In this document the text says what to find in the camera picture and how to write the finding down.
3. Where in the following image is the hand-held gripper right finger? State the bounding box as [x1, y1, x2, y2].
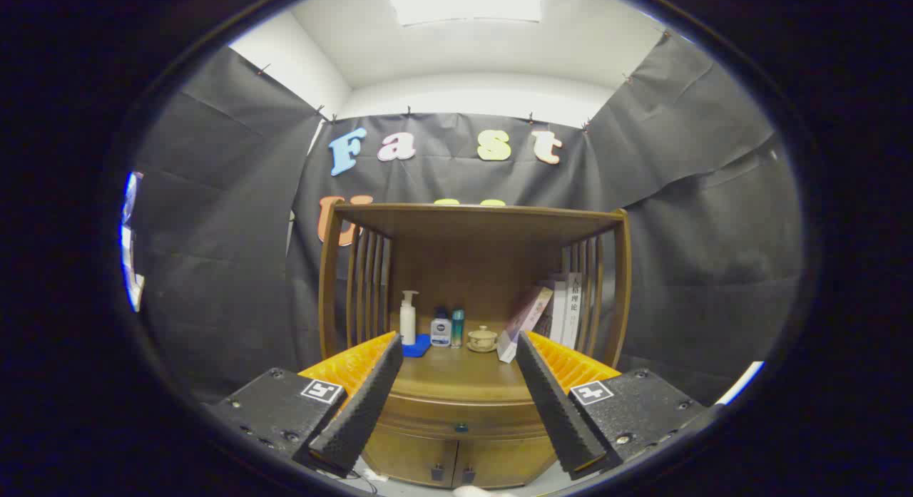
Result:
[515, 330, 714, 481]

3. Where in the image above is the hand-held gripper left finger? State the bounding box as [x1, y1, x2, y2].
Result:
[203, 331, 404, 480]

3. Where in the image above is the wooden drawer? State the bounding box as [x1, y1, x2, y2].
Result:
[382, 391, 554, 441]

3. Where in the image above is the wooden cabinet door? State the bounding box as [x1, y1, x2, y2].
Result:
[364, 426, 459, 487]
[453, 436, 557, 489]

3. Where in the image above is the wooden countertop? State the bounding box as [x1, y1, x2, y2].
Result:
[385, 319, 571, 405]

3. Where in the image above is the wooden cabinet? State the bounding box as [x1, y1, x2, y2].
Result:
[317, 203, 633, 489]

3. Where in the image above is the plain white book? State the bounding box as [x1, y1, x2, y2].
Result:
[549, 281, 569, 344]

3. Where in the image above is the dark patterned book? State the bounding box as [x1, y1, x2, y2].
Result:
[534, 282, 558, 339]

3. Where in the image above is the white pump bottle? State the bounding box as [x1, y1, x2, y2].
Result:
[399, 290, 419, 346]

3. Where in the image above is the purple white book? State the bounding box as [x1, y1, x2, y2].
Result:
[497, 286, 555, 364]

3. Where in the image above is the white book with black text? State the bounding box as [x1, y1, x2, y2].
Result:
[563, 272, 583, 349]

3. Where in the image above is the ceiling light panel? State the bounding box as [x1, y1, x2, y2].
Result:
[389, 0, 543, 26]

